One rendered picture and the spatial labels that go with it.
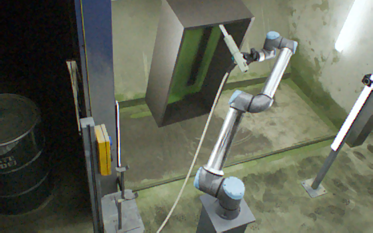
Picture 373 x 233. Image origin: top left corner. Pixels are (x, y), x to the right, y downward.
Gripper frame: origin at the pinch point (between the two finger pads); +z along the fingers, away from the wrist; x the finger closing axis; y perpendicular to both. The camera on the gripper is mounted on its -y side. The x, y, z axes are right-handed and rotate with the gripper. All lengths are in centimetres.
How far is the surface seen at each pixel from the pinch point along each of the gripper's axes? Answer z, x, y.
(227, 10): -6.6, 35.2, -10.5
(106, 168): 115, -49, -12
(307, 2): -195, 88, 71
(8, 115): 150, 37, 78
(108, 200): 109, -54, 46
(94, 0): 100, 24, -51
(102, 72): 98, 6, -11
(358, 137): -180, -81, 99
